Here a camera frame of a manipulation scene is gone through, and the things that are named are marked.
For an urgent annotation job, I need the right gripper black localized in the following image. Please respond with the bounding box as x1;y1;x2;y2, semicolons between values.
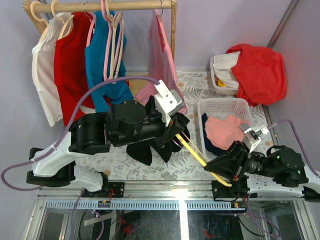
201;140;277;181

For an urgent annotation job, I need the yellow hanger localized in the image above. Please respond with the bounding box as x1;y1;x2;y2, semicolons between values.
175;133;232;188

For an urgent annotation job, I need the black t shirt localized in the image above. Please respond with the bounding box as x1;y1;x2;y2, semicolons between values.
126;95;190;166

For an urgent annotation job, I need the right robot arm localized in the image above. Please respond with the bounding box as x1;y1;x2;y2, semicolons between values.
204;141;320;203

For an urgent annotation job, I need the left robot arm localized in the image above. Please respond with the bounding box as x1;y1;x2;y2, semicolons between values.
26;98;189;198

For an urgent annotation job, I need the navy blue folded shirt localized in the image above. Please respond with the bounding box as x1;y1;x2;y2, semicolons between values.
201;113;225;156

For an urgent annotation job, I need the salmon pink folded shirt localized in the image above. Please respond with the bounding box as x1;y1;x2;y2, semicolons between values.
204;114;250;150

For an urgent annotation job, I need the pink t shirt on hanger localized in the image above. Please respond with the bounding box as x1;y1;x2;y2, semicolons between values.
148;9;185;102

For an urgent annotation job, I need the blue t shirt on hanger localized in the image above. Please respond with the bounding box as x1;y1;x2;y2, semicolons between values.
85;11;134;113

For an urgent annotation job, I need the pink empty hanger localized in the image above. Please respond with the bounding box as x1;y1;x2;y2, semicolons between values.
100;0;117;81

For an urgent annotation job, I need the beige empty hanger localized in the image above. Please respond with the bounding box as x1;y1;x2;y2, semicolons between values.
109;11;124;79

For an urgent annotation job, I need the red t shirt on hanger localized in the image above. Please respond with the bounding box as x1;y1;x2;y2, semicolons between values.
53;12;96;125

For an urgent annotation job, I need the white t shirt on hanger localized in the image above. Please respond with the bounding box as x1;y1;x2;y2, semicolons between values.
31;18;64;127

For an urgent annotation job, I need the peach hanger far left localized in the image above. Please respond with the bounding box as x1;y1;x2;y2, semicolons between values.
30;0;49;27

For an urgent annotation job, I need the floral table mat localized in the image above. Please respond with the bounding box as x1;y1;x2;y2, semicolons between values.
54;71;286;181

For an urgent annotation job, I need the white laundry basket front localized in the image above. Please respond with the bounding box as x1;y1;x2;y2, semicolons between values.
197;97;255;161

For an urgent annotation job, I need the white laundry basket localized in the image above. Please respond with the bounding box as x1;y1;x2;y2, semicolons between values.
210;55;238;96
197;97;255;161

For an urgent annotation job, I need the white laundry basket back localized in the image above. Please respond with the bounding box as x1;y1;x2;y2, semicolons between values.
210;55;238;96

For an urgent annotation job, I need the yellow item in back basket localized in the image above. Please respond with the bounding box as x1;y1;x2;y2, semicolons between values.
217;79;227;88

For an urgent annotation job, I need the white cloth in back basket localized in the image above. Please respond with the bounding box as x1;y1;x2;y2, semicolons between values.
212;51;241;89

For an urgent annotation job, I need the red orange cloth on basket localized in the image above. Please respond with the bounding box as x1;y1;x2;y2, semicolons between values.
226;43;288;107

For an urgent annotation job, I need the wooden clothes rack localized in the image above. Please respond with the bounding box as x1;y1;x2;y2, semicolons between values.
21;0;178;106

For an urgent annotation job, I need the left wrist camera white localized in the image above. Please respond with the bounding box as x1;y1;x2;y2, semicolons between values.
154;80;184;127

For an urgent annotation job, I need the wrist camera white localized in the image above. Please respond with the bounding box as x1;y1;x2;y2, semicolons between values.
154;80;184;127
239;123;269;153

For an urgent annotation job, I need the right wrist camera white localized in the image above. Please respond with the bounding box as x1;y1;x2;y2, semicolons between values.
239;123;269;153

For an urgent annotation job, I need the aluminium rail frame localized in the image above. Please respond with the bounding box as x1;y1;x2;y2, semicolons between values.
34;178;308;211

